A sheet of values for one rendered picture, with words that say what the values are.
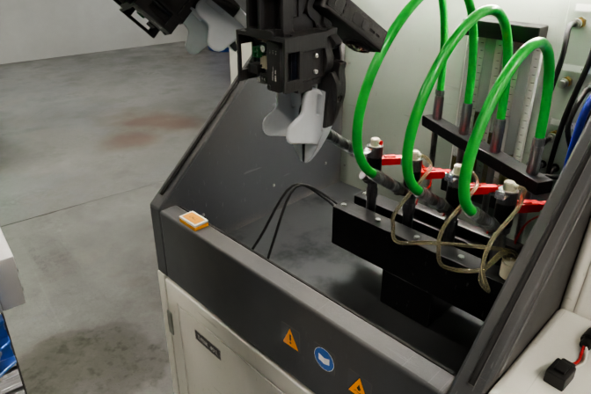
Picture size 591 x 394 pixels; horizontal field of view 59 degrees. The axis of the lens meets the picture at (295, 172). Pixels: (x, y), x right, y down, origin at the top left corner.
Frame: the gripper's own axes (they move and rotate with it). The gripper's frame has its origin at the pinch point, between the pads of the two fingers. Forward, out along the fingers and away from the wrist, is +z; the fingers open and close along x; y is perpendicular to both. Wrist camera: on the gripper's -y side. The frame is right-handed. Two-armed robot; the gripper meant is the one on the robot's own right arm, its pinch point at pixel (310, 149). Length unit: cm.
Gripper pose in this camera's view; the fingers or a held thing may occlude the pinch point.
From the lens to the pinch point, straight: 59.3
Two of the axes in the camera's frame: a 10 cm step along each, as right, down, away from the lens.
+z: 0.0, 9.1, 4.2
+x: 7.0, 3.0, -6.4
